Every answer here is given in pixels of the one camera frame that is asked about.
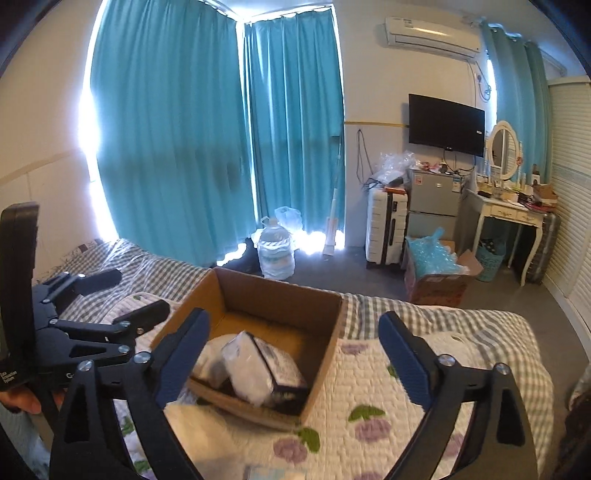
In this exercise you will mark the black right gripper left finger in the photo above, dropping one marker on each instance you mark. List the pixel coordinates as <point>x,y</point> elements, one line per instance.
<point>88,443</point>

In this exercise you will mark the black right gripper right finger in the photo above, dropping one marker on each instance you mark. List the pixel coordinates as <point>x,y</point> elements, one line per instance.
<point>498,443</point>

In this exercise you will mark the white soft pack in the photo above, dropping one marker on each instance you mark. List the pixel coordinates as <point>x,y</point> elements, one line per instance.
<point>262,374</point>

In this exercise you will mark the blue floral tissue pack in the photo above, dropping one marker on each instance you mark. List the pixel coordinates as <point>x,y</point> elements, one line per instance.
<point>259,472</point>

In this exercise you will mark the person's left hand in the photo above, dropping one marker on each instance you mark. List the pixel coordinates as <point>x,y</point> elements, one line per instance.
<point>21,399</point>

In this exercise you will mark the white floral quilt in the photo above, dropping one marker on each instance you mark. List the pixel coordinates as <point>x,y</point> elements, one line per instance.
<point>361,423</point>

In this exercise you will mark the brown cardboard box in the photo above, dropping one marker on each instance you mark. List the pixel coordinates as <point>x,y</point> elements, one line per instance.
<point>304,322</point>

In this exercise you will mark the large clear water bottle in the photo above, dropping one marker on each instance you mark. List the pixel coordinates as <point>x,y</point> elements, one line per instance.
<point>276,254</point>

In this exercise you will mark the red box with blue bag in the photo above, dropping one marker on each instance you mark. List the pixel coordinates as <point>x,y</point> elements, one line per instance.
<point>435,274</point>

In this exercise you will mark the teal laundry basket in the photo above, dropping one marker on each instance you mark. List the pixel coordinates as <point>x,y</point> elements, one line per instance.
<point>490,254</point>

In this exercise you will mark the white wardrobe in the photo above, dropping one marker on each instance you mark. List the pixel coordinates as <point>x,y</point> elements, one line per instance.
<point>568,274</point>

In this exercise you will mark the large teal curtain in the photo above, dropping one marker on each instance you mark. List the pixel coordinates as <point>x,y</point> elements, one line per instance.
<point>172,158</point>

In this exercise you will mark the white dressing table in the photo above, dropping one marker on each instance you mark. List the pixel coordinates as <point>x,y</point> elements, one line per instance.
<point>475,209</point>

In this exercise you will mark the white suitcase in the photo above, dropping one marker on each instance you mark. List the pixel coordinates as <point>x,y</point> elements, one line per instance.
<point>386,225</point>

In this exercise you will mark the grey mini fridge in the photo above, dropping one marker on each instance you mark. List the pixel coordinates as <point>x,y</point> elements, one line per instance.
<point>433,202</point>

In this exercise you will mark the white oval vanity mirror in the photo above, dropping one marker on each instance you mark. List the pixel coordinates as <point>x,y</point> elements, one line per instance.
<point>503,151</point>

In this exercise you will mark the clear plastic bag pile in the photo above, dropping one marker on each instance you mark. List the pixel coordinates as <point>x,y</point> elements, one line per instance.
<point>393,167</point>

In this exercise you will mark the right teal curtain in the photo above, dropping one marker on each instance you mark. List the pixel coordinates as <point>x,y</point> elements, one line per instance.
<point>523,97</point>

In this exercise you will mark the white air conditioner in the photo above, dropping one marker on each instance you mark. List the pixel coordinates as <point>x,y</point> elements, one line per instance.
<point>445,40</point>

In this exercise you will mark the black wall television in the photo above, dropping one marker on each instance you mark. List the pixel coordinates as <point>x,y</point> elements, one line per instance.
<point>446,125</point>

